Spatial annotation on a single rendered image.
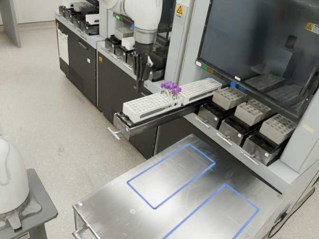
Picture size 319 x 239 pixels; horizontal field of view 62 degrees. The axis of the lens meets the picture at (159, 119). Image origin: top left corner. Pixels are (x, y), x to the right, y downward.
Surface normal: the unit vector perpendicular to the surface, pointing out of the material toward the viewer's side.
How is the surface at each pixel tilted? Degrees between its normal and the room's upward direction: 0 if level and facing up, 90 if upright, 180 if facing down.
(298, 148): 90
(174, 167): 0
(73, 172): 0
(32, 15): 90
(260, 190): 0
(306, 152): 90
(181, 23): 90
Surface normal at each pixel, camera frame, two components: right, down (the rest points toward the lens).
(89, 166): 0.13, -0.80
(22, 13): 0.62, 0.53
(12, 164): 0.92, 0.03
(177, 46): -0.77, 0.29
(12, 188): 0.84, 0.36
